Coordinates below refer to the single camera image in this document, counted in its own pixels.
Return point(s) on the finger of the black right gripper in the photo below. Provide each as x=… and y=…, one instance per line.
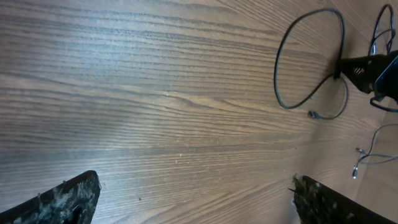
x=364, y=71

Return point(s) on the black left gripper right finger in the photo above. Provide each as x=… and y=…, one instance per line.
x=316, y=203

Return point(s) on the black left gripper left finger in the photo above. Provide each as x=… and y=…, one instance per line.
x=73, y=201

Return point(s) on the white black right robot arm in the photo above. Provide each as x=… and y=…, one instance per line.
x=386, y=85

